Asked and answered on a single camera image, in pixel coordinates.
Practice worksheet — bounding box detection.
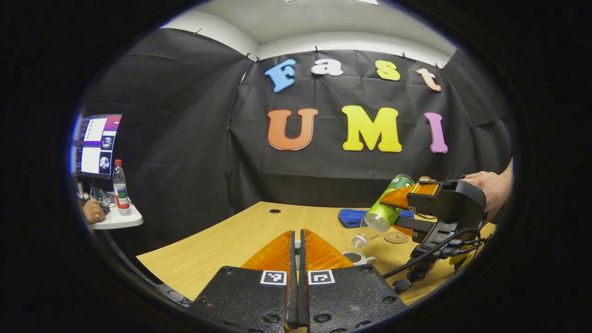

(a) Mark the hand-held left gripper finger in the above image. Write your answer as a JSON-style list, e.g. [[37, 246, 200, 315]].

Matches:
[[299, 229, 408, 333], [191, 230, 297, 333]]

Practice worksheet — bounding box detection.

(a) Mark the green label water bottle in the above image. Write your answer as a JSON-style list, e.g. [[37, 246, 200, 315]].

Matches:
[[351, 174, 415, 249]]

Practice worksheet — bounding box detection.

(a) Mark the white teacup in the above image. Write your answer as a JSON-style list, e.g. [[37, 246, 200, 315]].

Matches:
[[342, 251, 377, 267]]

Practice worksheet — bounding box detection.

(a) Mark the red cap plastic bottle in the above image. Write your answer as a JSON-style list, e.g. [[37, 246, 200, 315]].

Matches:
[[112, 160, 132, 216]]

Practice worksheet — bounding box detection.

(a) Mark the blue towel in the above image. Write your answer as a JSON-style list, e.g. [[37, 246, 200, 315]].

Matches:
[[338, 208, 415, 229]]

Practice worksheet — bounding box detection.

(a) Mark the black backdrop cloth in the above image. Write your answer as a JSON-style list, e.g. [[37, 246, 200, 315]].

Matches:
[[81, 28, 515, 259]]

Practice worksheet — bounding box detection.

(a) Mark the white side desk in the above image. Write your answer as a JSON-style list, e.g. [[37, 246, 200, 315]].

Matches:
[[88, 199, 144, 230]]

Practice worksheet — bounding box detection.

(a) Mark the computer monitor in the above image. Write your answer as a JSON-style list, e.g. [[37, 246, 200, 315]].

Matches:
[[73, 114, 123, 179]]

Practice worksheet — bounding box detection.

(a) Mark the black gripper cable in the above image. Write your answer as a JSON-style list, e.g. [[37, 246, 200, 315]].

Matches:
[[383, 228, 487, 291]]

